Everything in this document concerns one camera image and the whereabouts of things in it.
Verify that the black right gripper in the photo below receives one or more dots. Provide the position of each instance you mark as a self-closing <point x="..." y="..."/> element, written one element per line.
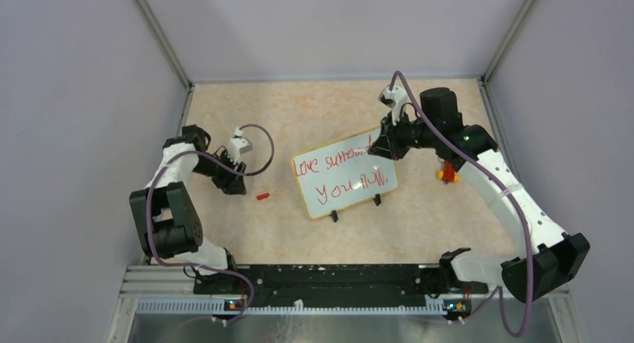
<point x="388" y="144"/>

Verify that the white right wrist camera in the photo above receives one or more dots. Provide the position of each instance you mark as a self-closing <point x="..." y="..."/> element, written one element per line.
<point x="396" y="98"/>

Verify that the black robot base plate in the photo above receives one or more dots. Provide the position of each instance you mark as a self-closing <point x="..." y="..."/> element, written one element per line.
<point x="337" y="286"/>

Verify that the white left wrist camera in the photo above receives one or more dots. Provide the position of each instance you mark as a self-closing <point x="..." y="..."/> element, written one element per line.
<point x="238" y="145"/>

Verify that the red green lego car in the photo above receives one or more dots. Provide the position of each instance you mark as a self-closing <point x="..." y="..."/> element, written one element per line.
<point x="447" y="173"/>

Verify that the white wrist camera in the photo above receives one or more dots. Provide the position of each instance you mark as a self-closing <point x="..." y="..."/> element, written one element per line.
<point x="238" y="145"/>
<point x="396" y="98"/>

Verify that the yellow framed whiteboard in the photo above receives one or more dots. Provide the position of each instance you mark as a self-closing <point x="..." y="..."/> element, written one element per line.
<point x="332" y="177"/>

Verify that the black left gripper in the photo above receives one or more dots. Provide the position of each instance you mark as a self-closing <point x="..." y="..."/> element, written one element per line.
<point x="230" y="183"/>

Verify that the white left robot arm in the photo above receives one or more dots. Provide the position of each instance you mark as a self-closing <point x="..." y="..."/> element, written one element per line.
<point x="166" y="220"/>

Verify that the aluminium frame rail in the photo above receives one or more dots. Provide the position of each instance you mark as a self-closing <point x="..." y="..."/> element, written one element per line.
<point x="154" y="289"/>

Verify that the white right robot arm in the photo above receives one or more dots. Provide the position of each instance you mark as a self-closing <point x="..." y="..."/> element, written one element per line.
<point x="546" y="256"/>

